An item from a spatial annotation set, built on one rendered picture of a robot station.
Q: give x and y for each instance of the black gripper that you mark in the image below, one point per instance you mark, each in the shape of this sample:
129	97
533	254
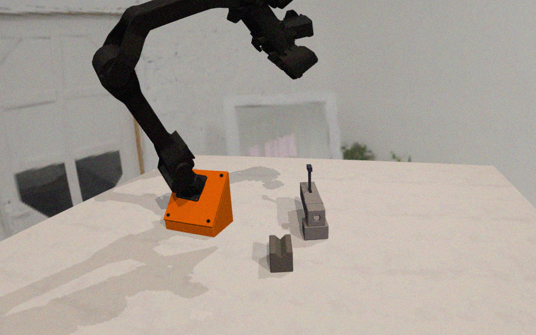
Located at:
293	60

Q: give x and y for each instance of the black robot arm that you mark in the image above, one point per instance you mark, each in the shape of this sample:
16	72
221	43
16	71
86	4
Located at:
115	61

